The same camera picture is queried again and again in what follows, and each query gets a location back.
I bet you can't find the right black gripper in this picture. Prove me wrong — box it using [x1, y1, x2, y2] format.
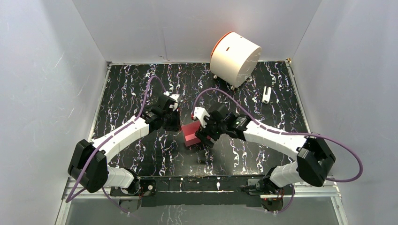
[194, 112, 226, 148]

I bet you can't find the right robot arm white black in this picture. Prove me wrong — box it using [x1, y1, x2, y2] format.
[192, 107, 336, 195]

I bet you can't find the pink paper box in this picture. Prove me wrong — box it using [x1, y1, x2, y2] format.
[181, 121, 201, 147]

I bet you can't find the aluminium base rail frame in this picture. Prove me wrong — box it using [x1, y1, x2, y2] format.
[55, 175, 349, 225]

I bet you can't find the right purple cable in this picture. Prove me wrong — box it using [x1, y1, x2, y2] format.
[192, 88, 364, 215]

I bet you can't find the small white plastic clip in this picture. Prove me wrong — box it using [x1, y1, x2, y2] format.
[261, 86, 272, 104]

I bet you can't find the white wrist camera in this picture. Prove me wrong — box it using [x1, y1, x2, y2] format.
[191, 107, 210, 128]
[163, 91, 181, 111]

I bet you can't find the white cylindrical container orange rim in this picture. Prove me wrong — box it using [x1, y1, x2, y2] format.
[210, 32, 262, 90]

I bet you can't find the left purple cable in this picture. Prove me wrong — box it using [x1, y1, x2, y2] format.
[65, 75, 168, 215]

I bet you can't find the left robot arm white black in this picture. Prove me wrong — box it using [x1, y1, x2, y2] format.
[67, 93, 181, 195]

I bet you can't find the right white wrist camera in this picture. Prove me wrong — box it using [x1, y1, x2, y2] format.
[191, 107, 210, 128]

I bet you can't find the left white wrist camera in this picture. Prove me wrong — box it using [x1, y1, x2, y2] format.
[163, 91, 181, 111]

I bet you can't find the purple cable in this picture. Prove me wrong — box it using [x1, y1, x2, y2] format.
[192, 88, 364, 215]
[65, 75, 168, 215]

